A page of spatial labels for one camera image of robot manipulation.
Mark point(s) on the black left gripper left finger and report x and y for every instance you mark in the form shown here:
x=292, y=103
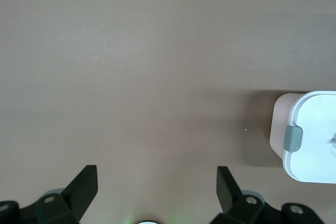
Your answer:
x=81, y=190

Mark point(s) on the pink plastic storage box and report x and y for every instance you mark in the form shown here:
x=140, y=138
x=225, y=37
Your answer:
x=281, y=119

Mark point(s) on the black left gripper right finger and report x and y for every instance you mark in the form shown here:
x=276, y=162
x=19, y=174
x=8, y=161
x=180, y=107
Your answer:
x=225, y=190

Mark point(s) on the white box lid grey clips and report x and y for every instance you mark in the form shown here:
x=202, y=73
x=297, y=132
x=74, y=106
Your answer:
x=315, y=119

